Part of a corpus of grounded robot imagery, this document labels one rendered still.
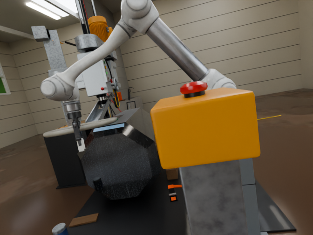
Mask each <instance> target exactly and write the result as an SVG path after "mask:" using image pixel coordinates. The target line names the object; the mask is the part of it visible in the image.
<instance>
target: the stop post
mask: <svg viewBox="0 0 313 235"><path fill-rule="evenodd" d="M150 116H151V121H152V125H153V130H154V134H155V139H156V145H157V150H158V155H159V159H160V164H161V166H162V168H163V169H172V168H178V169H179V174H180V179H181V184H182V189H183V194H184V201H185V206H186V211H187V216H188V221H189V226H190V231H191V235H248V228H247V220H246V213H245V202H244V195H243V187H242V180H241V172H240V164H239V159H248V158H255V157H258V156H260V145H259V132H258V123H257V113H256V104H255V95H254V93H253V91H250V90H240V89H233V88H226V87H222V88H217V89H212V90H203V91H199V92H194V93H189V94H184V95H180V96H175V97H169V98H164V99H160V100H159V101H158V102H157V103H156V105H155V106H154V107H153V108H152V109H151V111H150Z"/></svg>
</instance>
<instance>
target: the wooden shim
mask: <svg viewBox="0 0 313 235"><path fill-rule="evenodd" d="M98 215H99V213H96V214H90V215H86V216H82V217H77V218H73V219H72V221H71V223H70V225H69V228H70V227H75V226H79V225H83V224H88V223H92V222H96V221H97V218H98Z"/></svg>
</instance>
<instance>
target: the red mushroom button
mask: <svg viewBox="0 0 313 235"><path fill-rule="evenodd" d="M207 88H208V85H207V83H206V82H203V81H196V82H191V83H186V84H184V85H183V86H182V87H181V88H180V92H181V94H189V93H194V92H199V91H203V90H206V89H207Z"/></svg>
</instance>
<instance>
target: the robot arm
mask: <svg viewBox="0 0 313 235"><path fill-rule="evenodd" d="M121 14H122V15H121V19H120V20H119V22H118V23H117V25H116V26H115V28H114V30H113V32H112V33H111V35H110V36H109V38H108V39H107V40H106V42H105V43H104V44H103V45H102V46H100V47H99V48H97V49H96V50H94V51H93V52H91V53H90V54H88V55H87V56H85V57H83V58H82V59H80V60H79V61H77V62H76V63H74V64H73V65H72V66H70V67H69V68H68V69H67V70H66V71H64V72H61V73H56V74H55V75H53V76H51V77H49V78H47V79H45V80H44V81H43V82H42V83H41V85H40V90H41V93H42V94H43V95H44V96H45V97H47V98H48V99H50V100H54V101H63V105H64V109H65V112H68V113H67V116H68V119H72V120H73V122H72V126H73V129H74V133H75V141H77V145H78V150H79V152H82V151H84V149H85V144H84V140H83V138H84V137H83V135H82V131H80V126H81V125H80V121H79V120H78V118H81V117H82V115H81V112H80V111H79V110H81V104H80V94H79V89H78V85H77V83H76V78H77V77H78V76H79V75H80V74H81V73H82V72H83V71H85V70H86V69H88V68H89V67H91V66H93V65H94V64H96V63H97V62H99V61H100V60H102V59H104V58H105V57H107V56H108V55H109V54H111V53H112V52H113V51H114V50H115V49H117V48H118V47H119V46H120V45H122V44H123V43H124V42H126V41H127V40H128V39H129V38H130V37H131V36H133V35H134V34H135V33H136V32H137V31H139V32H140V33H141V34H146V35H147V36H148V37H149V38H150V39H151V40H152V41H153V42H154V43H155V44H156V45H157V46H158V47H159V48H160V49H161V50H162V51H163V52H164V53H166V54H167V55H168V56H169V57H170V58H171V59H172V60H173V61H174V62H175V63H176V64H177V65H178V66H179V67H180V68H181V69H182V70H183V71H184V72H185V73H186V74H187V75H188V76H189V77H190V78H191V82H196V81H203V82H206V83H207V85H208V88H207V89H206V90H212V89H217V88H222V87H226V88H233V89H237V87H236V85H235V83H234V82H233V81H232V80H231V79H229V78H227V77H225V76H224V75H222V74H221V73H220V72H218V71H217V70H216V69H208V68H207V67H206V66H205V65H204V64H203V63H202V62H201V61H200V60H199V59H198V58H197V57H196V56H195V55H194V54H193V53H192V52H191V50H190V49H189V48H188V47H187V46H186V45H185V44H184V43H183V42H182V41H181V40H180V39H179V38H178V37H177V36H176V35H175V34H174V33H173V32H172V30H171V29H170V28H169V27H168V26H167V25H166V24H165V23H164V22H163V21H162V20H161V19H160V18H159V13H158V11H157V9H156V8H155V6H154V4H153V3H152V1H151V0H122V2H121Z"/></svg>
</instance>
